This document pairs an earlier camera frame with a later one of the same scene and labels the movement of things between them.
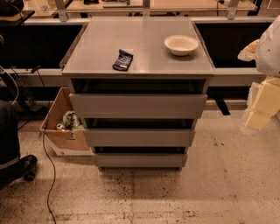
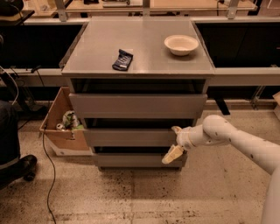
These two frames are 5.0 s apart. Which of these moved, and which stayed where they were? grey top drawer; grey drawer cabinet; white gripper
Moved: white gripper
Stayed: grey top drawer; grey drawer cabinet
